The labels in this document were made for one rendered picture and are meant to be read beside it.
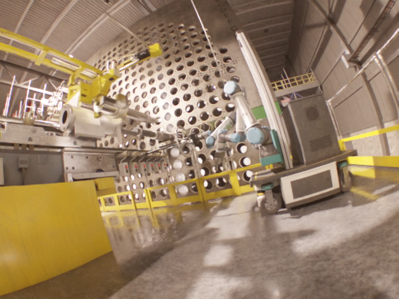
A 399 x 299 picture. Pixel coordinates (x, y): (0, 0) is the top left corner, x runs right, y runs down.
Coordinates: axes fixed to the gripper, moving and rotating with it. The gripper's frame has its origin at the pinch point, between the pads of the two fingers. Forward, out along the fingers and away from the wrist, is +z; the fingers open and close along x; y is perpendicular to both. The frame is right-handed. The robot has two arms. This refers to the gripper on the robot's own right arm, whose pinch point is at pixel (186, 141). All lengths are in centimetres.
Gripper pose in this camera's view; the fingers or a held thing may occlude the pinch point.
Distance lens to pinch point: 196.5
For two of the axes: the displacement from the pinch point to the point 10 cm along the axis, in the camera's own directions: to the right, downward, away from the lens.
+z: -9.1, 2.6, 3.3
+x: -3.5, -9.0, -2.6
